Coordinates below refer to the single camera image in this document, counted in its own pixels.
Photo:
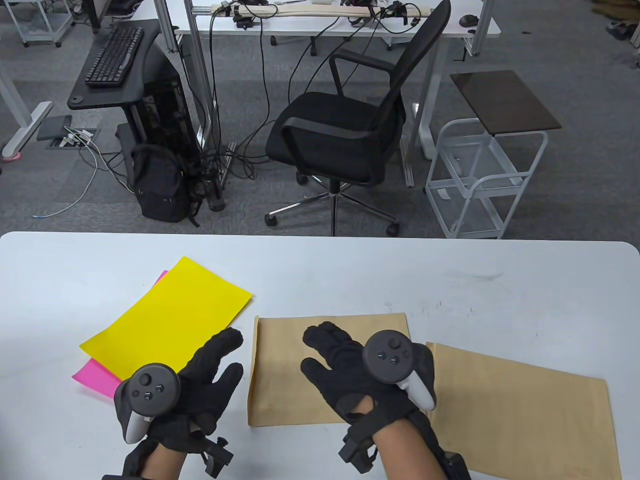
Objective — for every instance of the black office chair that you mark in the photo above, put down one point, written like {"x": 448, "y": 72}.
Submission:
{"x": 330, "y": 135}

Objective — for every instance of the white metal rack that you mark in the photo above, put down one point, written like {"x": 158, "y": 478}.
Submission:
{"x": 50, "y": 36}

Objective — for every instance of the black floor plate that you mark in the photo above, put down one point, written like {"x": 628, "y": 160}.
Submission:
{"x": 52, "y": 127}

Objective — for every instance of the person's left forearm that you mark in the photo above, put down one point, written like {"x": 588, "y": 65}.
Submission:
{"x": 165, "y": 465}

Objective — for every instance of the person's right forearm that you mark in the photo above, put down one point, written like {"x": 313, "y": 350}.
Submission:
{"x": 405, "y": 450}

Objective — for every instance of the yellow paper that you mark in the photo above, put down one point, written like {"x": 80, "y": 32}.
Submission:
{"x": 165, "y": 315}

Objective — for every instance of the white cart with dark top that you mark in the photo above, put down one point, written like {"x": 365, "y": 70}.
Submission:
{"x": 505, "y": 100}

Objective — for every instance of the pink paper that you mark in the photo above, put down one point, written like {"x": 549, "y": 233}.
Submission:
{"x": 92, "y": 372}

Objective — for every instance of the floor socket box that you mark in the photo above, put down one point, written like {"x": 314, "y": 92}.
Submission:
{"x": 75, "y": 140}

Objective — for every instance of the black backpack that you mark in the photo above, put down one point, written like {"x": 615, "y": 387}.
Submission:
{"x": 160, "y": 190}

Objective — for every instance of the silver aluminium frame post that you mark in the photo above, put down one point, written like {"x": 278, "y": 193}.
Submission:
{"x": 197, "y": 60}

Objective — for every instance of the person's left hand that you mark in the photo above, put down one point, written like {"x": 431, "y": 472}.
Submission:
{"x": 210, "y": 385}

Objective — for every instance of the black forearm band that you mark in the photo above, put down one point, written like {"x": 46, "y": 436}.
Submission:
{"x": 130, "y": 460}
{"x": 452, "y": 465}

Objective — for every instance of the person's right hand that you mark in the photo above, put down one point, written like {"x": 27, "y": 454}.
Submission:
{"x": 340, "y": 370}

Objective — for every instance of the black bottle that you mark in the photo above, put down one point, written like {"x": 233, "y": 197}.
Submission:
{"x": 216, "y": 197}

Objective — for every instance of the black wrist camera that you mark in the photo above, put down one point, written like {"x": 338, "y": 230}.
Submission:
{"x": 355, "y": 447}
{"x": 220, "y": 457}

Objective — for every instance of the black keyboard workstation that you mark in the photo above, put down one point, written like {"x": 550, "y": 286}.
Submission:
{"x": 82, "y": 97}

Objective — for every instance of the brown A4 envelope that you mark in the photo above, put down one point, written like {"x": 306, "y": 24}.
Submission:
{"x": 280, "y": 375}
{"x": 525, "y": 415}

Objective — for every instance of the black computer mouse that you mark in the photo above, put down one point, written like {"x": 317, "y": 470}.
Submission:
{"x": 468, "y": 20}

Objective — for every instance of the black VR controller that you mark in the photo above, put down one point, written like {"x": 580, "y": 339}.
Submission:
{"x": 390, "y": 355}
{"x": 147, "y": 387}

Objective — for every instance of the black keyboard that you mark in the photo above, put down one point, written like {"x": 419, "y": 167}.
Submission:
{"x": 112, "y": 57}

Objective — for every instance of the white desk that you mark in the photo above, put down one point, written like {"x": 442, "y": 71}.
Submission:
{"x": 300, "y": 25}

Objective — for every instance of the white desk leg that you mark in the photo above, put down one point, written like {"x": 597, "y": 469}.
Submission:
{"x": 30, "y": 125}

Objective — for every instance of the black computer tower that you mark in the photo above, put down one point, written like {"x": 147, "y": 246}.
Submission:
{"x": 170, "y": 110}

